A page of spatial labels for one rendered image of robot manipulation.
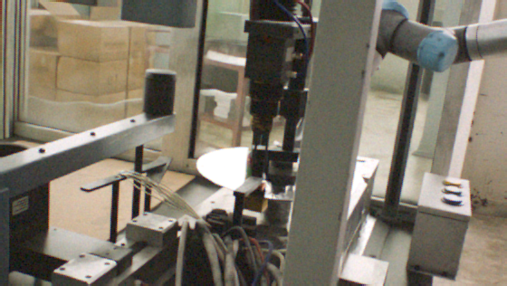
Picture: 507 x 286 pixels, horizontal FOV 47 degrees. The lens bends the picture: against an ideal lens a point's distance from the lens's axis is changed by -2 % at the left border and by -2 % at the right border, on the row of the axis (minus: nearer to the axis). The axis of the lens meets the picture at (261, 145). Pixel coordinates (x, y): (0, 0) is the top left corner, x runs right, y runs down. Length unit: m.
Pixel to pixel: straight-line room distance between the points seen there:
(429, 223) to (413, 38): 0.39
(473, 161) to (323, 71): 3.80
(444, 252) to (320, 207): 0.87
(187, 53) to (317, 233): 1.27
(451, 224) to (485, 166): 2.97
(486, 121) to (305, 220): 3.73
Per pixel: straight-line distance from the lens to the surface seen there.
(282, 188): 1.05
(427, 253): 1.30
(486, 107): 4.14
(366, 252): 1.35
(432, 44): 1.14
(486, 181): 4.27
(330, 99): 0.43
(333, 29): 0.42
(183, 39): 1.68
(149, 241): 1.00
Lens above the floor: 1.28
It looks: 14 degrees down
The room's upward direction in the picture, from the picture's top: 7 degrees clockwise
